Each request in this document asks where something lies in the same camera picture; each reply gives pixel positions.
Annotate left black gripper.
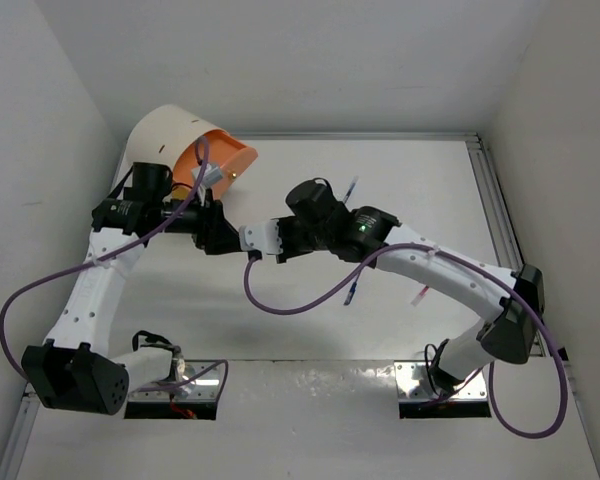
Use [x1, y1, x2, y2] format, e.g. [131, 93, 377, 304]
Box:
[152, 187, 241, 255]

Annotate blue pen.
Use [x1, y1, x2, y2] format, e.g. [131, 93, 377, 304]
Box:
[342, 176, 359, 204]
[343, 280, 358, 306]

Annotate cream drawer cabinet shell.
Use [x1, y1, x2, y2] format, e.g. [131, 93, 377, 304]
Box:
[124, 104, 221, 170]

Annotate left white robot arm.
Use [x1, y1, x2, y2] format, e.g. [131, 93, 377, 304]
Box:
[21, 163, 240, 415]

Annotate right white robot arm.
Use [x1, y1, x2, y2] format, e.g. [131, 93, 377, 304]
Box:
[277, 179, 544, 395]

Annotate red pen right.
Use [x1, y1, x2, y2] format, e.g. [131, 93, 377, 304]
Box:
[411, 286, 429, 307]

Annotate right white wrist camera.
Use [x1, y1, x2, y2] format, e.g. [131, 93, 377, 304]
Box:
[238, 219, 283, 255]

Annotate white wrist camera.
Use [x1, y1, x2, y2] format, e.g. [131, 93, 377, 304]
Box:
[191, 163, 224, 189]
[238, 219, 283, 255]

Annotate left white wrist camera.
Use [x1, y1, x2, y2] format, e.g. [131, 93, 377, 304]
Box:
[191, 163, 224, 189]

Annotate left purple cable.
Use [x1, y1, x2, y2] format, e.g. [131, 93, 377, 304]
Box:
[0, 135, 230, 396]

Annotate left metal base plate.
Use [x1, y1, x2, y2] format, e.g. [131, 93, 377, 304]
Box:
[124, 360, 229, 421]

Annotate metal base plate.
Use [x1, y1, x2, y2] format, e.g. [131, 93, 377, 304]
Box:
[124, 360, 229, 421]
[394, 360, 491, 420]

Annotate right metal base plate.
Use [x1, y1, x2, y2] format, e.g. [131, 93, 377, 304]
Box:
[394, 360, 491, 420]

